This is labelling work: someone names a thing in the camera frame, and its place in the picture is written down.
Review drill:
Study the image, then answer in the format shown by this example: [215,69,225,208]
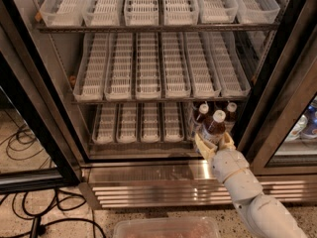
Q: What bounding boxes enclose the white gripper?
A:
[194,132,250,183]

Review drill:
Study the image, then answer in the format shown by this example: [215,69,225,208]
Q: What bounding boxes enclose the brown drink bottle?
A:
[189,102,209,138]
[225,102,237,133]
[200,110,226,145]

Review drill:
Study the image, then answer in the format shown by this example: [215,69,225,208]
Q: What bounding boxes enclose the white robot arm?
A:
[194,132,308,238]

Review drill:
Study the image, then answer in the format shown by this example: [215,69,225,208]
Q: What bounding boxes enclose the shelf tray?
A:
[82,0,123,27]
[236,0,280,24]
[197,0,238,24]
[162,0,199,26]
[116,103,138,144]
[124,0,159,26]
[40,0,85,27]
[136,33,161,99]
[161,32,191,98]
[209,32,251,97]
[73,33,109,101]
[141,103,160,143]
[92,103,116,145]
[162,102,184,142]
[104,33,133,100]
[184,32,221,98]

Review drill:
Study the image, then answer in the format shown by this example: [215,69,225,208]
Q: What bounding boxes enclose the right glass fridge door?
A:
[234,0,317,177]

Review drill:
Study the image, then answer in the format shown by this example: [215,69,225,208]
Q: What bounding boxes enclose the white bottle behind glass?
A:
[285,115,308,142]

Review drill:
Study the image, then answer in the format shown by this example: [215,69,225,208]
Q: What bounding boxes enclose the blue bottle behind glass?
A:
[301,104,317,139]

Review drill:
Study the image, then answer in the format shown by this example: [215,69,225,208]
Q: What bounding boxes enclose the left open fridge door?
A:
[0,0,81,194]

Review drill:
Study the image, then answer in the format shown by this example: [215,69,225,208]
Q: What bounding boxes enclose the clear plastic food container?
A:
[112,217,221,238]

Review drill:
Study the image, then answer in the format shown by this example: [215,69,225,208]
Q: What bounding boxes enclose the black floor cables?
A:
[0,109,107,238]

